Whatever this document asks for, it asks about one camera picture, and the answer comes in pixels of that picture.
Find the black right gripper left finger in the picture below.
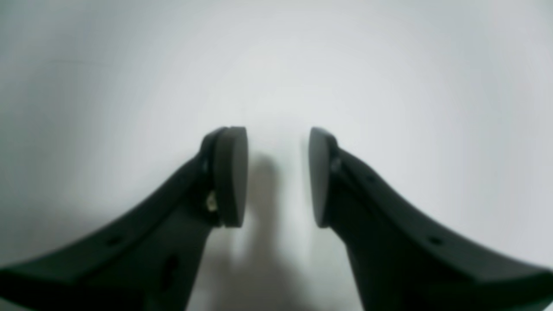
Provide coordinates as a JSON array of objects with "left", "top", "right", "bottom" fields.
[{"left": 1, "top": 127, "right": 248, "bottom": 311}]

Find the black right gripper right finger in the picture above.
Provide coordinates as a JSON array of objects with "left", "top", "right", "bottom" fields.
[{"left": 308, "top": 127, "right": 553, "bottom": 311}]

